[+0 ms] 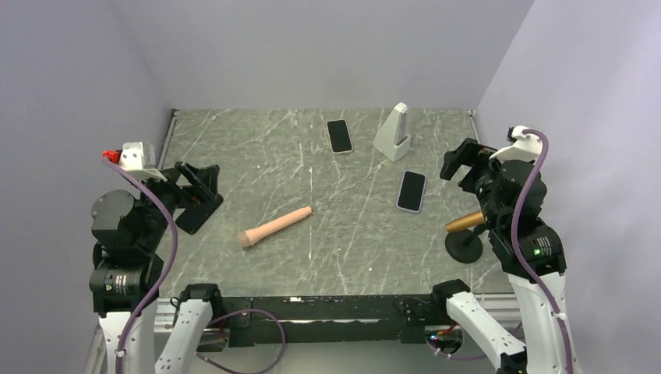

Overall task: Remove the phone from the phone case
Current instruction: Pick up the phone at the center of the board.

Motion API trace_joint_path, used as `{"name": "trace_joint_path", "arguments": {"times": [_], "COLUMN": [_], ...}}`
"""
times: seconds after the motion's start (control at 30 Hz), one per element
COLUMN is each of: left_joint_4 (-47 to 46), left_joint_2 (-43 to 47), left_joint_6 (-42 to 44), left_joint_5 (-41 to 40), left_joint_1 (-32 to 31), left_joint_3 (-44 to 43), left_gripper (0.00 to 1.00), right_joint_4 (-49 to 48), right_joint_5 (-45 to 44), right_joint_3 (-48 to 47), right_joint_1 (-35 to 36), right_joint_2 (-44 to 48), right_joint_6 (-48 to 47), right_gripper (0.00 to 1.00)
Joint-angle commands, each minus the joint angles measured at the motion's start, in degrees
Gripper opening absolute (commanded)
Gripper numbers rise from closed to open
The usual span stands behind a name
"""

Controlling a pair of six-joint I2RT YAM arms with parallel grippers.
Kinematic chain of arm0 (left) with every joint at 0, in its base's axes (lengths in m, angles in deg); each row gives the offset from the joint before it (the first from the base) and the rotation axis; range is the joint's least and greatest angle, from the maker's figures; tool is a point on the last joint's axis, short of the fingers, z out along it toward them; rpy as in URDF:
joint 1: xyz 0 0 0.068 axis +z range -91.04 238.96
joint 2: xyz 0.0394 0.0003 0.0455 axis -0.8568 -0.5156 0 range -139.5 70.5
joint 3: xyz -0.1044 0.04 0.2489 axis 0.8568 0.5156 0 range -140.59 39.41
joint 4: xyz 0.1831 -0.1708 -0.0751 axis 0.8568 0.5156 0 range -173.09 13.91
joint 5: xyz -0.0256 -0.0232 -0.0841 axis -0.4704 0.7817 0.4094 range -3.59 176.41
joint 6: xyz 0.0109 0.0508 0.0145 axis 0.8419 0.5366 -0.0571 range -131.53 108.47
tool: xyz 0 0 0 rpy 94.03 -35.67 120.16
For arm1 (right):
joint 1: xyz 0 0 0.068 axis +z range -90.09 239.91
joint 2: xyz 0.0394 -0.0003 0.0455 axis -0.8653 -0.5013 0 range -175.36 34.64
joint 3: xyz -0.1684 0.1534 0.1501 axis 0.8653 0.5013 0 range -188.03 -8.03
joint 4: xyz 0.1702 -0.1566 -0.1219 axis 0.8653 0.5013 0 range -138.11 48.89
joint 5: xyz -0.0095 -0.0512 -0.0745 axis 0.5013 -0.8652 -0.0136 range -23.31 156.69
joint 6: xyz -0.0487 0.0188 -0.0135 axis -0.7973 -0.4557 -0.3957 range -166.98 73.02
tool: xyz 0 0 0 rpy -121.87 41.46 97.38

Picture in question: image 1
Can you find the pink microphone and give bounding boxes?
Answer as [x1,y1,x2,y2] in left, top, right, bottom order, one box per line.
[237,206,313,249]

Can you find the lavender phone case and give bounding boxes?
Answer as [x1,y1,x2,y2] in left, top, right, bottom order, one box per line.
[396,171,428,215]

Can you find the gold microphone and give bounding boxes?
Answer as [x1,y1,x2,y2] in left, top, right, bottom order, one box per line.
[445,210,486,233]

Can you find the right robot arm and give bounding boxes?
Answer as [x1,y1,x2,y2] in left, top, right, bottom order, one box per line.
[429,138,580,373]

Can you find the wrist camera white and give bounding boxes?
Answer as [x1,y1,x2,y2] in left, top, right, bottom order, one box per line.
[490,125,543,163]
[102,142,167,182]

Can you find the black base bar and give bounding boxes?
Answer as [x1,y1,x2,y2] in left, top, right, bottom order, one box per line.
[210,294,453,348]

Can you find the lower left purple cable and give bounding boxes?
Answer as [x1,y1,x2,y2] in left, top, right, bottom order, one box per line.
[193,309,287,374]

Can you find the phone in pink case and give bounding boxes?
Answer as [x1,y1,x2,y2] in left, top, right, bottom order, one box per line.
[327,119,354,154]

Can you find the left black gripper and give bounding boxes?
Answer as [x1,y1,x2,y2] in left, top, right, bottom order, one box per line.
[129,159,218,250]

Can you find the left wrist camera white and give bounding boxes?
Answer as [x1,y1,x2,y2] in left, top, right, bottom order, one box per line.
[102,142,167,182]

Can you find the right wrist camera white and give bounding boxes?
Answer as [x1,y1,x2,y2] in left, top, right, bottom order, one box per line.
[490,125,543,163]

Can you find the black microphone stand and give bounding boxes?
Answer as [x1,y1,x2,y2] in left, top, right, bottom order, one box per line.
[444,229,483,264]

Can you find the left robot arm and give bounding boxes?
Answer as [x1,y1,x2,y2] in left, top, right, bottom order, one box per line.
[89,162,225,373]

